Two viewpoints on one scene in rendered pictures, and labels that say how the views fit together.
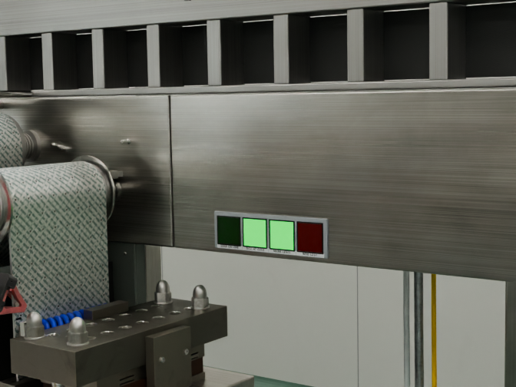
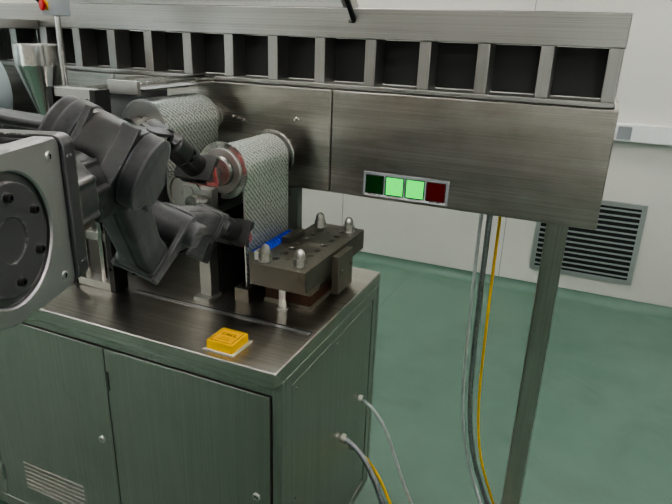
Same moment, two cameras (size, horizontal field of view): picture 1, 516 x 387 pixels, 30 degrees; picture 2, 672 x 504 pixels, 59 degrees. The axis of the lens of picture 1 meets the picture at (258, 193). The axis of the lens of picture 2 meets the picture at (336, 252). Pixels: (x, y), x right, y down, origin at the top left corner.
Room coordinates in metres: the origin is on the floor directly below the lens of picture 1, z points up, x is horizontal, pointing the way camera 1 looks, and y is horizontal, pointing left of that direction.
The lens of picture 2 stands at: (0.18, 0.52, 1.59)
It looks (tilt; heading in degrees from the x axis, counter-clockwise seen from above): 20 degrees down; 347
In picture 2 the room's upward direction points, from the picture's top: 2 degrees clockwise
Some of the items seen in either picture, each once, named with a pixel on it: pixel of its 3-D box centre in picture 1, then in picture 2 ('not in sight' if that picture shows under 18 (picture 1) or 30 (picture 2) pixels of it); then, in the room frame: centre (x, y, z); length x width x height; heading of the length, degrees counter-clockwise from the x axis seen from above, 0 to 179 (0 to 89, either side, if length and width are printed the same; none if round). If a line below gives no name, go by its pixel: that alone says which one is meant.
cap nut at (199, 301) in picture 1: (200, 296); (348, 224); (1.83, 0.12, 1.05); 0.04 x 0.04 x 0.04
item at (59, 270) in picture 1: (62, 276); (267, 215); (1.76, 0.37, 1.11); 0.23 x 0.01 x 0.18; 144
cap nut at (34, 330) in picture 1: (34, 324); (265, 252); (1.62, 0.39, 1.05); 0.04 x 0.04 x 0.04
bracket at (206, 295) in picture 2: not in sight; (204, 245); (1.69, 0.54, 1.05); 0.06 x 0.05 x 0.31; 144
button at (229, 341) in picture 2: not in sight; (227, 340); (1.42, 0.49, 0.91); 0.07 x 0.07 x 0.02; 54
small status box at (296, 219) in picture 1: (269, 233); (404, 188); (1.73, -0.02, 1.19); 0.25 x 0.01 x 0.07; 54
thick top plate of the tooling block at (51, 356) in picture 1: (126, 337); (311, 254); (1.72, 0.25, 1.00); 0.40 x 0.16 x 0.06; 144
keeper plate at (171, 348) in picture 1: (170, 361); (343, 270); (1.68, 0.16, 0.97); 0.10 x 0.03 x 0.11; 144
